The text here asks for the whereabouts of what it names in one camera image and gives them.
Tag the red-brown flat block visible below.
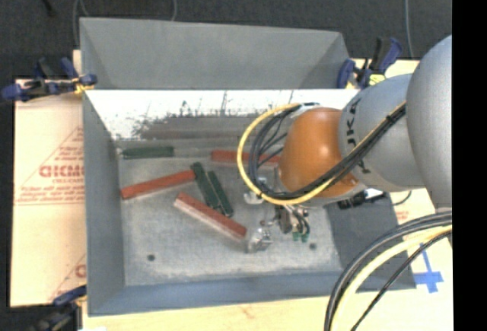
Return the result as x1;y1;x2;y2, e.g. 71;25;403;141
119;169;197;201
210;149;283;167
173;192;249;242

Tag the dark green flat block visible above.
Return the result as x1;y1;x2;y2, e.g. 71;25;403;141
189;161;222;211
121;145;176;161
207;170;234;218

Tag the brown cardboard board red print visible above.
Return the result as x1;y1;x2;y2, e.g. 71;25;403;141
8;77;88;308

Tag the black cylinder on white bracket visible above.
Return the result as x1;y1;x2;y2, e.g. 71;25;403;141
337;187;386;210

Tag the grey metal bin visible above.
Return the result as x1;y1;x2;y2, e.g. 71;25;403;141
78;17;416;316

